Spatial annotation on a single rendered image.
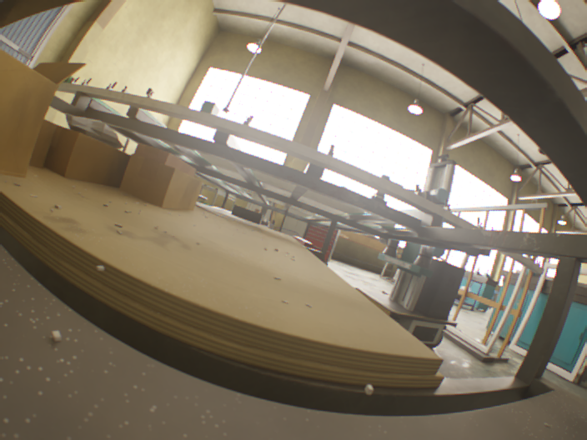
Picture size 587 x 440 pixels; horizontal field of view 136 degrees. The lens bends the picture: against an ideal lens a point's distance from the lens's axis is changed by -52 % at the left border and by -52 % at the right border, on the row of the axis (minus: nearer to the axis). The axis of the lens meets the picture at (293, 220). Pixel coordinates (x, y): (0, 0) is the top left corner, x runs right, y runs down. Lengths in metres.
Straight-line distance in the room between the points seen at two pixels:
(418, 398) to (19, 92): 0.48
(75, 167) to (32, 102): 0.21
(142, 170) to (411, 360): 0.58
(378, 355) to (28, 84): 0.43
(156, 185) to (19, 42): 5.89
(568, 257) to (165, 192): 0.70
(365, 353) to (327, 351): 0.03
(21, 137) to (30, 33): 6.04
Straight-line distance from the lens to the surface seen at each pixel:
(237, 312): 0.15
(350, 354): 0.17
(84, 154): 0.55
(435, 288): 2.35
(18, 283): 0.15
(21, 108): 0.36
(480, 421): 0.18
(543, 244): 0.40
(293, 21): 11.12
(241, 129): 0.54
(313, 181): 0.59
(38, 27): 6.47
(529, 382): 0.37
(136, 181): 0.60
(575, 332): 4.38
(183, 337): 0.16
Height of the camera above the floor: 0.70
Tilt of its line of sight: 1 degrees up
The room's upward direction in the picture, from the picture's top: 20 degrees clockwise
